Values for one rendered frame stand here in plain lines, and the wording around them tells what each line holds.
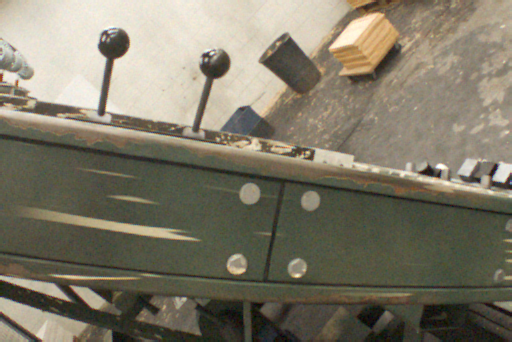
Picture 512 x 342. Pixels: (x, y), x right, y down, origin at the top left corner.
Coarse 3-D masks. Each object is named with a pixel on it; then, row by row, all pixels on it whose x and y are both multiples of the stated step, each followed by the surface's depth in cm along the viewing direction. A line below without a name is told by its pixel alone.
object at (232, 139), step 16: (0, 96) 95; (16, 96) 97; (32, 112) 99; (48, 112) 100; (64, 112) 101; (80, 112) 102; (112, 112) 105; (144, 128) 108; (160, 128) 109; (176, 128) 111; (240, 144) 117; (256, 144) 118; (272, 144) 119; (288, 144) 121; (320, 160) 124; (336, 160) 126; (352, 160) 128
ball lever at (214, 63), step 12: (216, 48) 51; (204, 60) 50; (216, 60) 50; (228, 60) 51; (204, 72) 51; (216, 72) 51; (204, 84) 53; (204, 96) 54; (204, 108) 55; (192, 132) 56
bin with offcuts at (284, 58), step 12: (288, 36) 505; (276, 48) 498; (288, 48) 504; (300, 48) 521; (264, 60) 509; (276, 60) 506; (288, 60) 507; (300, 60) 513; (276, 72) 520; (288, 72) 515; (300, 72) 515; (312, 72) 521; (288, 84) 532; (300, 84) 523; (312, 84) 523
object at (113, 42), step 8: (104, 32) 46; (112, 32) 46; (120, 32) 46; (104, 40) 46; (112, 40) 46; (120, 40) 46; (128, 40) 47; (104, 48) 46; (112, 48) 46; (120, 48) 47; (128, 48) 48; (104, 56) 47; (112, 56) 47; (120, 56) 48; (112, 64) 49; (104, 72) 49; (104, 80) 50; (104, 88) 50; (104, 96) 51; (104, 104) 51; (96, 112) 52; (104, 112) 52; (96, 120) 52; (104, 120) 52
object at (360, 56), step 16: (368, 16) 401; (352, 32) 406; (368, 32) 383; (384, 32) 388; (336, 48) 412; (352, 48) 392; (368, 48) 385; (384, 48) 390; (352, 64) 417; (368, 64) 395; (352, 80) 440
